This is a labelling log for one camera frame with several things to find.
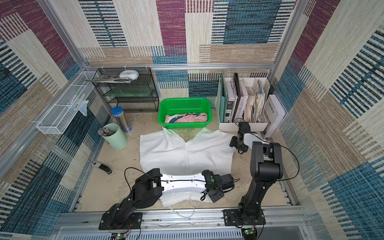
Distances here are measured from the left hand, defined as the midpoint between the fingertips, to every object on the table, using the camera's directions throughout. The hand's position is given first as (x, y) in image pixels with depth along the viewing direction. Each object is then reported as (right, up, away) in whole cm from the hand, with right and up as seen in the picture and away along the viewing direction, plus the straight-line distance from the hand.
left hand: (217, 192), depth 82 cm
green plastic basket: (-19, +45, +27) cm, 56 cm away
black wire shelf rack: (-56, +61, +25) cm, 87 cm away
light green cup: (-60, +27, +13) cm, 67 cm away
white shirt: (-4, +20, +15) cm, 26 cm away
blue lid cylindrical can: (-60, +45, +13) cm, 76 cm away
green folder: (+5, +50, +5) cm, 51 cm away
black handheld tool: (-64, +12, +5) cm, 66 cm away
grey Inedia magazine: (+37, +43, +12) cm, 58 cm away
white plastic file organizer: (+15, +51, +5) cm, 53 cm away
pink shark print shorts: (-16, +41, +23) cm, 50 cm away
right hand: (+16, +24, +18) cm, 34 cm away
